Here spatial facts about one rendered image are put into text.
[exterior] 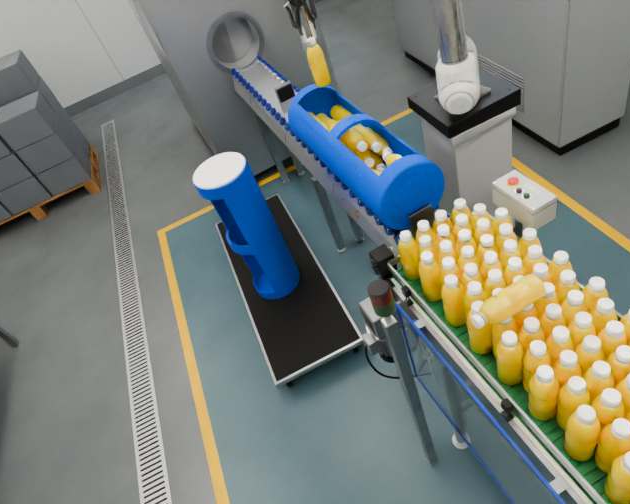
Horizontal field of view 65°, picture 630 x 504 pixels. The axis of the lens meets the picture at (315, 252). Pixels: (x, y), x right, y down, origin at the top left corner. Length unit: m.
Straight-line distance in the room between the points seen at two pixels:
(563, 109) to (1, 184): 4.53
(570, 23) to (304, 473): 2.72
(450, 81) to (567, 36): 1.32
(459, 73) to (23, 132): 3.84
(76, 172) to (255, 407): 3.11
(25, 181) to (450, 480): 4.26
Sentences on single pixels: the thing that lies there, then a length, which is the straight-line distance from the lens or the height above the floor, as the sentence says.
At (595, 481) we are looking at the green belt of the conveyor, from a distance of 1.52.
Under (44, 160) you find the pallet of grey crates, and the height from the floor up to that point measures 0.49.
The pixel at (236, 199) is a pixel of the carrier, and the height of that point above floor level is 0.93.
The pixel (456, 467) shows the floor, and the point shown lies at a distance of 2.46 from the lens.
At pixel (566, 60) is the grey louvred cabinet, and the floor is 0.69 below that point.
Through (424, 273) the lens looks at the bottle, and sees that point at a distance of 1.66.
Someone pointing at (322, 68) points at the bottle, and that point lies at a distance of 2.31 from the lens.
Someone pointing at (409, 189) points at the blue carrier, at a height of 1.14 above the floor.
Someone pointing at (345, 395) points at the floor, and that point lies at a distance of 2.68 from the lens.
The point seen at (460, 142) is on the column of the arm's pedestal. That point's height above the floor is 0.95.
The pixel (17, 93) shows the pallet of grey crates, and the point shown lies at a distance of 5.29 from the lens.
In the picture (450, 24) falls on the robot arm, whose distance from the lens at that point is 1.99.
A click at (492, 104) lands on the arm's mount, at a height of 1.07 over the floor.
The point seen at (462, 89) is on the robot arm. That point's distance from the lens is 2.04.
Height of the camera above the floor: 2.32
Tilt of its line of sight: 44 degrees down
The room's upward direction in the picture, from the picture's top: 23 degrees counter-clockwise
